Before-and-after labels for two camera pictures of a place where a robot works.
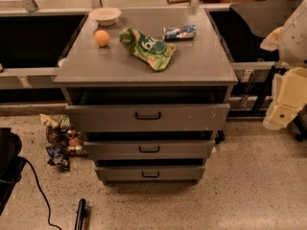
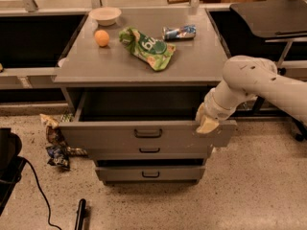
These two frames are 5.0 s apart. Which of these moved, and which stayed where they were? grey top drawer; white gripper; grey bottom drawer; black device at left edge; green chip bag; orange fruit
Moved: white gripper; grey top drawer
Stayed: green chip bag; orange fruit; grey bottom drawer; black device at left edge
